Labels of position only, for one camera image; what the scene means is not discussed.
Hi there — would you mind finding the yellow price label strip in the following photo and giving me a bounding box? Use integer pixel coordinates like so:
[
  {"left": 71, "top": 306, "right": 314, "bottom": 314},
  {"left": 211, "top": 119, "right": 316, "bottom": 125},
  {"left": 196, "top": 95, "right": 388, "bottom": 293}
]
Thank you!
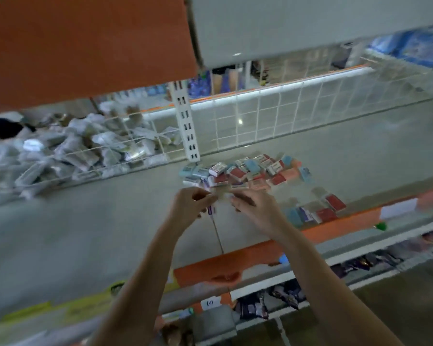
[{"left": 0, "top": 279, "right": 183, "bottom": 337}]

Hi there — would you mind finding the white wire grid panel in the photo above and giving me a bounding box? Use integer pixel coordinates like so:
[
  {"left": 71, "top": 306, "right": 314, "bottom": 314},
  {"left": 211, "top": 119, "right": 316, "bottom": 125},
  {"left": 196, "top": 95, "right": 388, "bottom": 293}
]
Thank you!
[{"left": 0, "top": 39, "right": 433, "bottom": 210}]

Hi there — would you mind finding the person's left forearm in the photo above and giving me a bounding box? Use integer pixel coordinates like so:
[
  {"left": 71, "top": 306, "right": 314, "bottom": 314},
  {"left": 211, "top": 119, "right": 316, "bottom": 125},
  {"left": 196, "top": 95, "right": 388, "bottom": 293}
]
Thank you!
[{"left": 87, "top": 223, "right": 196, "bottom": 346}]

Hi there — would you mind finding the row of dark snack packets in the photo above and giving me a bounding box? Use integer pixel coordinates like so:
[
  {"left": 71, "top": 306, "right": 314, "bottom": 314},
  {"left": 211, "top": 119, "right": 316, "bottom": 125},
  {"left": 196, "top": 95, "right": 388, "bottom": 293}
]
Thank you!
[{"left": 233, "top": 245, "right": 407, "bottom": 323}]

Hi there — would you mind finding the person's right forearm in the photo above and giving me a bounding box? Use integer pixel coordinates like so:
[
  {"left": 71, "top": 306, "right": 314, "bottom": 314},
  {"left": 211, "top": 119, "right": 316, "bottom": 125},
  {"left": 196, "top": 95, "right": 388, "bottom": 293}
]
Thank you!
[{"left": 274, "top": 225, "right": 405, "bottom": 346}]

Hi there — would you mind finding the pile of mixed erasers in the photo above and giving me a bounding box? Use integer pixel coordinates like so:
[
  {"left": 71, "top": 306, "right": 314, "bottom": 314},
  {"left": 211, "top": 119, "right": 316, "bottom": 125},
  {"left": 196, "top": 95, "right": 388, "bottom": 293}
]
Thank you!
[{"left": 178, "top": 152, "right": 349, "bottom": 230}]

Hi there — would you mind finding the row of blue packages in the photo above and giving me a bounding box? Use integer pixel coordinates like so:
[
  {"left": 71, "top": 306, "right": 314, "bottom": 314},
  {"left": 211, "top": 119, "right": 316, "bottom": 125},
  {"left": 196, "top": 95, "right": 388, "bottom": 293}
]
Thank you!
[{"left": 367, "top": 28, "right": 433, "bottom": 71}]

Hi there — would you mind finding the person's right hand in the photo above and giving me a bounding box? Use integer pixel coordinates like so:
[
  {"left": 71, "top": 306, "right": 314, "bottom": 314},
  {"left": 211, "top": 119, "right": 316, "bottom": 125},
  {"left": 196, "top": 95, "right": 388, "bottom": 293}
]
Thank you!
[{"left": 227, "top": 186, "right": 294, "bottom": 240}]

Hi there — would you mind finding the white orange metal shelf unit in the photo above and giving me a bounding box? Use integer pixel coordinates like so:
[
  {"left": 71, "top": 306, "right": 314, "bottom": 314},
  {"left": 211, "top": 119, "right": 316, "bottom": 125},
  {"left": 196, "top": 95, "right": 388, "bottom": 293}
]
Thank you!
[{"left": 0, "top": 0, "right": 433, "bottom": 346}]

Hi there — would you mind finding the pile of white packets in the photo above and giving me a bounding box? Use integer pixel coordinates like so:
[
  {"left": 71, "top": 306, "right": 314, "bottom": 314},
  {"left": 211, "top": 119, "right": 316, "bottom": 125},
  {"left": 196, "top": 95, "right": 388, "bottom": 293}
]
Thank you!
[{"left": 0, "top": 100, "right": 183, "bottom": 208}]

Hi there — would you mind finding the person's left hand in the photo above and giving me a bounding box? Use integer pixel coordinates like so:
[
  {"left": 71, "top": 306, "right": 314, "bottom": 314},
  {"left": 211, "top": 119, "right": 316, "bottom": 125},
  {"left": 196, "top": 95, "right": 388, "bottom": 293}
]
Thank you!
[{"left": 164, "top": 186, "right": 220, "bottom": 236}]

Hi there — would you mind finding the row of blue bottles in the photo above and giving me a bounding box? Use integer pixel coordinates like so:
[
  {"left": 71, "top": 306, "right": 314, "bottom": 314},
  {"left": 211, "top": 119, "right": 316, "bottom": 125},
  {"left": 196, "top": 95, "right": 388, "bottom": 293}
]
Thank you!
[{"left": 186, "top": 68, "right": 237, "bottom": 99}]

